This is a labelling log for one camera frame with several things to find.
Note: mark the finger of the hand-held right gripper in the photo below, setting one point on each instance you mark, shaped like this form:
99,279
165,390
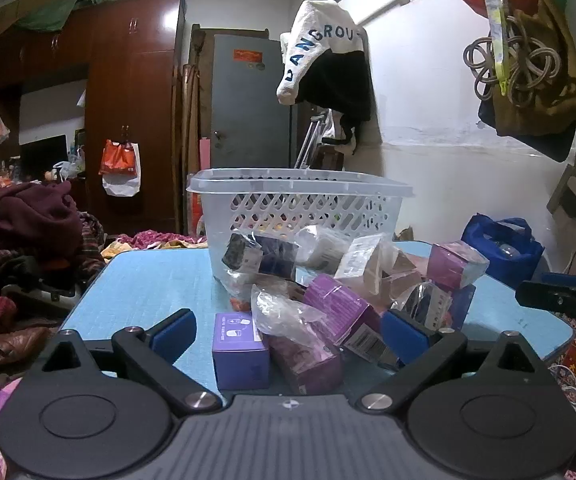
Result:
558,301
573,281

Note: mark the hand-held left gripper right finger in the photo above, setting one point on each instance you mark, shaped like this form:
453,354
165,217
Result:
408,336

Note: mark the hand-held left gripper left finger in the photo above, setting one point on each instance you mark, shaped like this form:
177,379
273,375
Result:
173,334

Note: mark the black packet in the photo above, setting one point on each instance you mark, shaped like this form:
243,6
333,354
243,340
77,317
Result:
425,305

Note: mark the purple box with white icons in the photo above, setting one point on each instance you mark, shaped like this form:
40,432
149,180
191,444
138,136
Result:
240,345

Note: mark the purple box with barcode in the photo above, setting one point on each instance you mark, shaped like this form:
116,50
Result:
340,305

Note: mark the clear plastic lattice basket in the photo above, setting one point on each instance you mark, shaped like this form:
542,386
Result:
288,195

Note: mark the dark blue box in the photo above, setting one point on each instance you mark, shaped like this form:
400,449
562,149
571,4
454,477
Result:
463,305

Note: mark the blue fabric bag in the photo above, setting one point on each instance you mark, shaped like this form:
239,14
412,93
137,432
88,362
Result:
508,255

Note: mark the purple box in clear wrap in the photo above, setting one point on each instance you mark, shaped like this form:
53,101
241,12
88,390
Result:
453,262

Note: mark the white flat packet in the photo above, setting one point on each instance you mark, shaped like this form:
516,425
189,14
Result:
358,260

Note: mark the floral blanket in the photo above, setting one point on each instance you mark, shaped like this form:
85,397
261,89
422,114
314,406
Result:
152,240

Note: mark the black item in clear bag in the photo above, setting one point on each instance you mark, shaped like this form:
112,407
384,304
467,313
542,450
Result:
248,255

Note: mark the olive brown hanging bag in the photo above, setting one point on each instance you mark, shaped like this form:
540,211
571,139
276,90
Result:
553,110

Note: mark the orange and white plastic bag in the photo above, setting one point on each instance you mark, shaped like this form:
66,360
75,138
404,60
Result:
120,165

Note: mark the wooden sticks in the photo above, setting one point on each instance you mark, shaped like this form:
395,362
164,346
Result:
190,125

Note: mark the black monitor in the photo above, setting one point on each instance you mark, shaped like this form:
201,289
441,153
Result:
42,157

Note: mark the grey metal door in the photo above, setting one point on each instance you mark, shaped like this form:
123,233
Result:
250,110

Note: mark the brown wooden wardrobe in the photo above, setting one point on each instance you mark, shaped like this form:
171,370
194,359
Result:
127,100

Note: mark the white and black hoodie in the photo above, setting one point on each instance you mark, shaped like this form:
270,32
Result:
328,60

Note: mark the green cloth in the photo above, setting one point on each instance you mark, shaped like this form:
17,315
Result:
57,10

